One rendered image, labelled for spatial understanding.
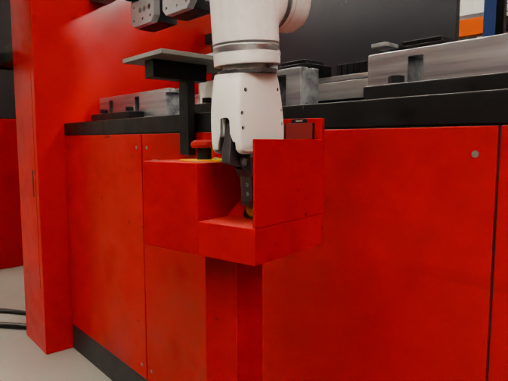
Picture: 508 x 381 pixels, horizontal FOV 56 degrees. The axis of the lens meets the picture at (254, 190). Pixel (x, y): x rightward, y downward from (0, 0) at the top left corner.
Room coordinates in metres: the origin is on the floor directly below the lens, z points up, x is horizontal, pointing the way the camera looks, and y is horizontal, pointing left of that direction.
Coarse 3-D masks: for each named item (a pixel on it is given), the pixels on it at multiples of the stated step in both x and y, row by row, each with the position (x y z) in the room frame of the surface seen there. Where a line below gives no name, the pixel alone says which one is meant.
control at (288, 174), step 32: (320, 128) 0.68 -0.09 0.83; (160, 160) 0.68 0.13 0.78; (256, 160) 0.55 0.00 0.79; (288, 160) 0.61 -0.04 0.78; (320, 160) 0.67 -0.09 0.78; (160, 192) 0.65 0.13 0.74; (192, 192) 0.62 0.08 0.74; (224, 192) 0.65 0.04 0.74; (256, 192) 0.55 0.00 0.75; (288, 192) 0.61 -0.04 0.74; (320, 192) 0.67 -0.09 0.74; (160, 224) 0.65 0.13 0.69; (192, 224) 0.62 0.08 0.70; (224, 224) 0.59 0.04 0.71; (256, 224) 0.55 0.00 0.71; (288, 224) 0.61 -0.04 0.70; (320, 224) 0.67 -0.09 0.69; (224, 256) 0.58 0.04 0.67; (256, 256) 0.55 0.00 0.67
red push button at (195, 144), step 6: (192, 144) 0.69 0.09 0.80; (198, 144) 0.68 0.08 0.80; (204, 144) 0.68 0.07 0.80; (210, 144) 0.68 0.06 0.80; (198, 150) 0.69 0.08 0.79; (204, 150) 0.69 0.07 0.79; (210, 150) 0.69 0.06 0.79; (198, 156) 0.69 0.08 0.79; (204, 156) 0.69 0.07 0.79; (210, 156) 0.69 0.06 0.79
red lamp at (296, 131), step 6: (288, 126) 0.71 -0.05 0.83; (294, 126) 0.70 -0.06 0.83; (300, 126) 0.69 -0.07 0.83; (306, 126) 0.69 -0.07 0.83; (288, 132) 0.71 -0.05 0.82; (294, 132) 0.70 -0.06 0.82; (300, 132) 0.69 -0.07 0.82; (306, 132) 0.69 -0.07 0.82; (288, 138) 0.71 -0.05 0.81; (294, 138) 0.70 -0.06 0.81; (300, 138) 0.69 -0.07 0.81; (306, 138) 0.69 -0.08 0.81
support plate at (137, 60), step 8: (160, 48) 1.02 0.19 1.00; (136, 56) 1.10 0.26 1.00; (144, 56) 1.07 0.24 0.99; (152, 56) 1.06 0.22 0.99; (160, 56) 1.06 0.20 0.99; (168, 56) 1.06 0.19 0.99; (176, 56) 1.06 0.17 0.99; (184, 56) 1.06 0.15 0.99; (192, 56) 1.07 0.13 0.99; (200, 56) 1.08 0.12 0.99; (208, 56) 1.10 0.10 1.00; (136, 64) 1.17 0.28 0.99; (144, 64) 1.17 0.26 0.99; (208, 64) 1.17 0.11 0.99; (208, 72) 1.30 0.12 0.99; (216, 72) 1.30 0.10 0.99
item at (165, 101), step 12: (120, 96) 1.72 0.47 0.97; (132, 96) 1.65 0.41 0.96; (144, 96) 1.59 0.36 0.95; (156, 96) 1.53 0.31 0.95; (168, 96) 1.49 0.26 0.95; (108, 108) 1.80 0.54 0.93; (120, 108) 1.72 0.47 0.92; (144, 108) 1.59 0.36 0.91; (156, 108) 1.53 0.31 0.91; (168, 108) 1.49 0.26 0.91
